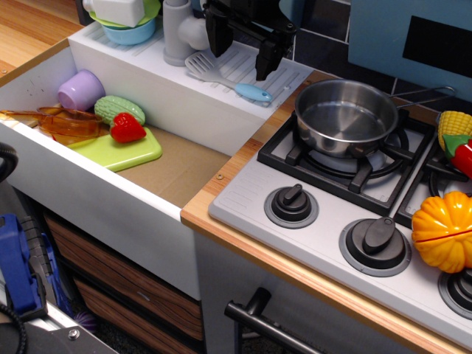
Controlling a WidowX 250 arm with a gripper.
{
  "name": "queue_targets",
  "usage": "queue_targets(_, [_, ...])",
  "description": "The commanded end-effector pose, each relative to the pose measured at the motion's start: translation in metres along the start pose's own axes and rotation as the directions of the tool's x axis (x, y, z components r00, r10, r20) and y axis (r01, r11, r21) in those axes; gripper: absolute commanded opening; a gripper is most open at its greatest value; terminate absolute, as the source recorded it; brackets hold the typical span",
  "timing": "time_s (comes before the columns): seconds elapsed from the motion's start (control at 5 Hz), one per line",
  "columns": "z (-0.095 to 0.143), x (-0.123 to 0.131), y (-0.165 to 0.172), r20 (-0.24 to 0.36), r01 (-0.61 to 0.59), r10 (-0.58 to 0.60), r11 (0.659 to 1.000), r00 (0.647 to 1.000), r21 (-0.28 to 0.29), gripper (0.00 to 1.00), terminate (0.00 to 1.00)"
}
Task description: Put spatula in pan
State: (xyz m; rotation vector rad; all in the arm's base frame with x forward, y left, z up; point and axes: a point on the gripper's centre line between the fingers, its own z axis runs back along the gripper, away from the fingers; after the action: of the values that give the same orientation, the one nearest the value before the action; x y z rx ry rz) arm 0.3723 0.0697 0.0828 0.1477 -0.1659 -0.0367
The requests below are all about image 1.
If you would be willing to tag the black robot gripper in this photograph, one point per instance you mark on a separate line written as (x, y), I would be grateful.
(261, 20)

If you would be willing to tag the stainless steel pan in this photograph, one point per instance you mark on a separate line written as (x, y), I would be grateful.
(347, 119)

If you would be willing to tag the grey toy faucet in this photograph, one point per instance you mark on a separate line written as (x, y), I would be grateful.
(184, 34)

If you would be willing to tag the white toy sink basin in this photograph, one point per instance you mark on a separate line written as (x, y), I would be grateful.
(135, 212)

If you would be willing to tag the green plastic bowl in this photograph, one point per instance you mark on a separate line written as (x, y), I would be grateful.
(152, 9)

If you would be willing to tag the light blue plastic bowl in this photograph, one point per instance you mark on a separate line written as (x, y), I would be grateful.
(130, 36)

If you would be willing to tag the red toy strawberry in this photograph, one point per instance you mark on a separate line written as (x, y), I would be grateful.
(125, 128)

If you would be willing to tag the green toy corn cob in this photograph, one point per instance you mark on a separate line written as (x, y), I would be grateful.
(109, 106)

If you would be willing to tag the purple plastic cup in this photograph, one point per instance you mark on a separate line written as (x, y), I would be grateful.
(81, 91)

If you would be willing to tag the black left stove knob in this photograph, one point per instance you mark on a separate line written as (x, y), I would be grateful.
(291, 207)

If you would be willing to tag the black stove knob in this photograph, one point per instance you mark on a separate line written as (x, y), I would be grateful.
(291, 207)
(375, 247)
(455, 291)

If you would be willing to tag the green plastic cutting board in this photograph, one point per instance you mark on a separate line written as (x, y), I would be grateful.
(117, 156)

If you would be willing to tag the black left burner grate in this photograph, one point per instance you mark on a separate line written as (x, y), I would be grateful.
(373, 182)

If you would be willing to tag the black burner grate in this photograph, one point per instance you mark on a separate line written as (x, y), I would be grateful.
(373, 182)
(436, 177)

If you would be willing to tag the orange transparent measuring cup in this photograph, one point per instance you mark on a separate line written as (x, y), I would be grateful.
(64, 125)

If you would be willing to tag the grey stove top panel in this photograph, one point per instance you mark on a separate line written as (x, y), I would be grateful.
(413, 293)

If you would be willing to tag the yellow toy corn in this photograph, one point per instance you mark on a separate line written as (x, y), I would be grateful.
(453, 123)

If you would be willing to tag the black right burner grate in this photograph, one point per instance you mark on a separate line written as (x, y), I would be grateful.
(436, 177)

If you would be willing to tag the red and green toy pepper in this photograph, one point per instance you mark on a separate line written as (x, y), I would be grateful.
(458, 152)

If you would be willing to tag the black middle stove knob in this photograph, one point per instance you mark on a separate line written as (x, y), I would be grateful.
(375, 247)

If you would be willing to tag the upper wooden drawer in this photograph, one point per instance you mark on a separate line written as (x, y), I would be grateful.
(135, 287)

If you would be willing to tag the wooden drawer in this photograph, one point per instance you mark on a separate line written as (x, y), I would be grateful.
(155, 338)
(135, 287)

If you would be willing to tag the orange toy pumpkin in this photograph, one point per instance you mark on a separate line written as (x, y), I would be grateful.
(441, 232)

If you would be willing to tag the lower wooden drawer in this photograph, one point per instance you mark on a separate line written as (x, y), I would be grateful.
(155, 338)

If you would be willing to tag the purple ball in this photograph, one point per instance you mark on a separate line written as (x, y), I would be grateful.
(87, 320)

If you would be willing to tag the black right stove knob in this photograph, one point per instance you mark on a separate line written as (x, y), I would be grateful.
(455, 291)

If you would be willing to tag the blue clamp tool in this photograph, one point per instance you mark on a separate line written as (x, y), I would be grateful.
(29, 269)

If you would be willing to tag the grey spatula with blue handle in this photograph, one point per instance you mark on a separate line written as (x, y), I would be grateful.
(204, 69)

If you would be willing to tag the black oven door handle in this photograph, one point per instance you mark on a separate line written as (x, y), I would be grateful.
(251, 316)

